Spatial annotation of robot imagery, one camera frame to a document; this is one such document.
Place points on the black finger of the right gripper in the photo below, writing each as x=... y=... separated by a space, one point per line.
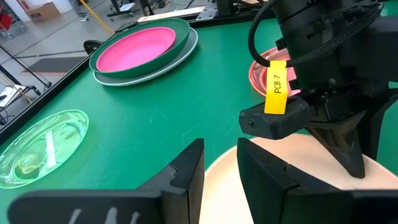
x=342 y=146
x=373 y=133

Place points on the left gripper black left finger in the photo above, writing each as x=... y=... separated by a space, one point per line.
x=140 y=205

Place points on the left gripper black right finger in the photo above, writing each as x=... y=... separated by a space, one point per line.
x=280 y=202

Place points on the cream plastic plate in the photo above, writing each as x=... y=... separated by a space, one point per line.
x=311 y=161

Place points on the coral plastic plate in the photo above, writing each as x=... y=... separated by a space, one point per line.
x=257 y=76

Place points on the pink bowl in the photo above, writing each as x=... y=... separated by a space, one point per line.
x=133 y=49

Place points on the dark green plastic plate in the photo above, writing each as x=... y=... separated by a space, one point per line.
x=182 y=31

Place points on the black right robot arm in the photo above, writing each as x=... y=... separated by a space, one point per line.
x=311 y=7

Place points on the grey plastic plate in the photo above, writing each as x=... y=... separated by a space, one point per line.
x=192 y=43

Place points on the dark hazard-striped floor mat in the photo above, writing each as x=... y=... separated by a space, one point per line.
x=56 y=65

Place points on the black round table fixture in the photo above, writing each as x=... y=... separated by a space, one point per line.
x=91 y=46

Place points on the black tubular stand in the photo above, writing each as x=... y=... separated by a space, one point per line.
x=31 y=73

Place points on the light wooden board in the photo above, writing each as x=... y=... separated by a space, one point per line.
x=171 y=14

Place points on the black wheeled cart base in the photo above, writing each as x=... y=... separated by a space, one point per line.
x=146 y=6

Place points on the brown cardboard box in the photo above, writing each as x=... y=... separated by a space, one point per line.
x=43 y=12

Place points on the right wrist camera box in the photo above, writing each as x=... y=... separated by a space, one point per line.
x=280 y=124

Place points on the black table border frame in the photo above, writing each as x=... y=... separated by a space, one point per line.
x=46 y=99

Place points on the silver metal bracket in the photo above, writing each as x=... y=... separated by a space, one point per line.
x=206 y=11

